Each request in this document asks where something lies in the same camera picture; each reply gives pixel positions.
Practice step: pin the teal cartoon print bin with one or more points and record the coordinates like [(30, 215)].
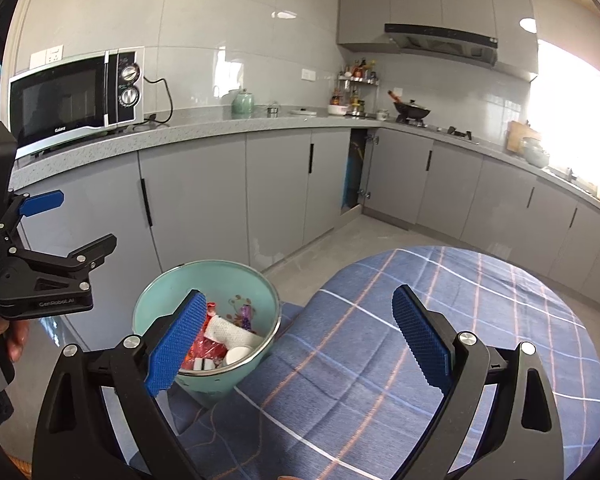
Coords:
[(180, 280)]

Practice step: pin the bright kitchen window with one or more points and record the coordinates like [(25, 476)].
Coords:
[(570, 110)]

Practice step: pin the metal faucet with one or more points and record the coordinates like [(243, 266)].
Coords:
[(570, 174)]

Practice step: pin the purple printed plastic wrapper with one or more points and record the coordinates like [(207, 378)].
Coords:
[(245, 315)]

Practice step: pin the green ceramic jar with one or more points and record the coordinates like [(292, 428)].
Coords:
[(242, 105)]

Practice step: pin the white wall switch plate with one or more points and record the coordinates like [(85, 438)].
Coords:
[(47, 57)]

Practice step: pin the grey mixing bowl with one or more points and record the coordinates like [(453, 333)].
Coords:
[(535, 155)]

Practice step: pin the person's left hand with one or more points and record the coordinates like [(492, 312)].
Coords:
[(19, 340)]

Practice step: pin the black range hood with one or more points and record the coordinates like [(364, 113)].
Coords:
[(440, 35)]

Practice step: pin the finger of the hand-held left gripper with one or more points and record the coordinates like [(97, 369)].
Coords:
[(95, 250), (42, 202)]

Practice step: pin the black and silver microwave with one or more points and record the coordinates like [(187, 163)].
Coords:
[(60, 105)]

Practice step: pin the black gas stove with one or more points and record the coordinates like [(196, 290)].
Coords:
[(460, 133)]

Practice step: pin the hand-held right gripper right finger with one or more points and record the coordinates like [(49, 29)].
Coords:
[(422, 340)]

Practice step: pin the grey kitchen counter cabinets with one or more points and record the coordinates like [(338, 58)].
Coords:
[(280, 185)]

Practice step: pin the blue plaid tablecloth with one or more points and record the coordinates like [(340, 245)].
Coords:
[(355, 385)]

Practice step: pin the black wok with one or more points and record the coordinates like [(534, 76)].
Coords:
[(412, 109)]

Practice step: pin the wooden cutting board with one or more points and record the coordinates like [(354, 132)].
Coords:
[(515, 135)]

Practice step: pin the small metal cup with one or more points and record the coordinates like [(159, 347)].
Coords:
[(273, 110)]

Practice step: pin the white bowl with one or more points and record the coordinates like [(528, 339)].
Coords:
[(337, 110)]

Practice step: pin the metal spice rack with bottles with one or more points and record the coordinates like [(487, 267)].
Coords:
[(357, 80)]

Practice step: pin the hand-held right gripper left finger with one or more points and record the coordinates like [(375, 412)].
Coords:
[(175, 345)]

